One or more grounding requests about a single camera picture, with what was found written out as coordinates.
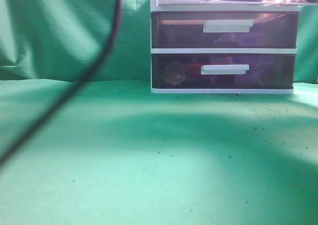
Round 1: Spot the green cloth backdrop and cover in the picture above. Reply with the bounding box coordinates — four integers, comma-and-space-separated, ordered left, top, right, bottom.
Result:
0, 0, 318, 225

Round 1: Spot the white plastic drawer cabinet frame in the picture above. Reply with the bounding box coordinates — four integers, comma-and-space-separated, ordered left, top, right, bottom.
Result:
150, 0, 301, 94

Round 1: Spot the black cable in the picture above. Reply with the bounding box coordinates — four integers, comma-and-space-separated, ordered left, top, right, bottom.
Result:
0, 0, 125, 167

